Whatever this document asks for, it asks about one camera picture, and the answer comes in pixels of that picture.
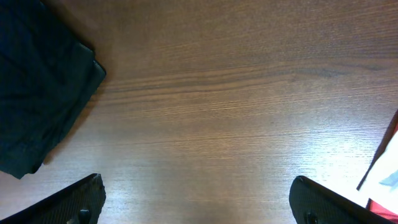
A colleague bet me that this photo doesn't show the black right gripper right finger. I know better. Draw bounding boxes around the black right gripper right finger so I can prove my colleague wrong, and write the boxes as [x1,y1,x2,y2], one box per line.
[289,175,393,224]

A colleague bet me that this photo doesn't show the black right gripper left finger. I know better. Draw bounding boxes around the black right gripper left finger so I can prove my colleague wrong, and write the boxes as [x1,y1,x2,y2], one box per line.
[1,173,106,224]

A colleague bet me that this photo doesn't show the red and white shirt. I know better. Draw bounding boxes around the red and white shirt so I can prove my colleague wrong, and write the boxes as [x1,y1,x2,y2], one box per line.
[357,114,397,223]

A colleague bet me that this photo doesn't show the black shorts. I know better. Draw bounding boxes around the black shorts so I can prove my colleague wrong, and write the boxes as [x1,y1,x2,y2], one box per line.
[1,0,106,179]

